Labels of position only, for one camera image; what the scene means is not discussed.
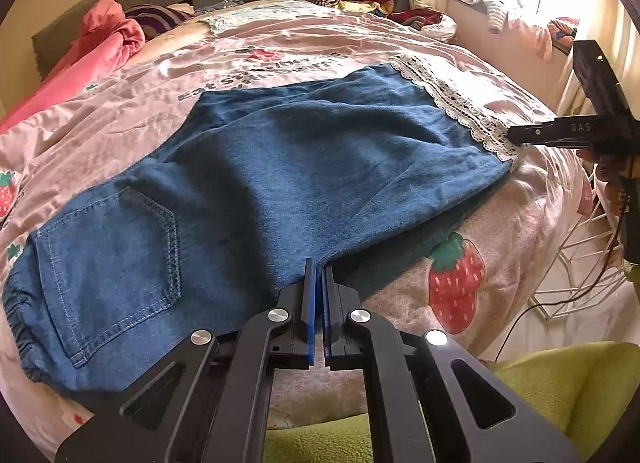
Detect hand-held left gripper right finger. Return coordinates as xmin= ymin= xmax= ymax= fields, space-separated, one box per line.
xmin=322 ymin=265 xmax=583 ymax=463

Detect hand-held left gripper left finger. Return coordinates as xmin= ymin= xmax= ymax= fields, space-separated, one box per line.
xmin=55 ymin=258 xmax=317 ymax=463

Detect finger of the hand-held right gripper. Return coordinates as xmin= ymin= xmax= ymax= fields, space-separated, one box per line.
xmin=507 ymin=117 xmax=558 ymax=147

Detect blue denim pants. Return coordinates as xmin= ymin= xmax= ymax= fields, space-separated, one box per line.
xmin=2 ymin=63 xmax=521 ymax=396

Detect person's right hand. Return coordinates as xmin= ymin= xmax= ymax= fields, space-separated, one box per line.
xmin=579 ymin=148 xmax=627 ymax=216

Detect pink garment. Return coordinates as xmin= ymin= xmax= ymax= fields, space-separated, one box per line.
xmin=520 ymin=17 xmax=581 ymax=60

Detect lime green fleece cloth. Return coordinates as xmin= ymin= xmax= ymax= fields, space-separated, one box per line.
xmin=262 ymin=340 xmax=640 ymax=463

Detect pink strawberry print blanket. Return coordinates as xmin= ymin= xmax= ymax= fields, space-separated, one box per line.
xmin=0 ymin=0 xmax=596 ymax=463

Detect light blue lace cloth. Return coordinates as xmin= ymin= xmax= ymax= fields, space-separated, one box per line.
xmin=197 ymin=8 xmax=281 ymax=35

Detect pink quilt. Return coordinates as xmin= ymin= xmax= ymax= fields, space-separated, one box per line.
xmin=0 ymin=0 xmax=146 ymax=136

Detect white wire rack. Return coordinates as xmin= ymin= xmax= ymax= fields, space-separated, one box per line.
xmin=530 ymin=183 xmax=632 ymax=320

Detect black cable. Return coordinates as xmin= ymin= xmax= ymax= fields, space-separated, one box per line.
xmin=492 ymin=213 xmax=627 ymax=364

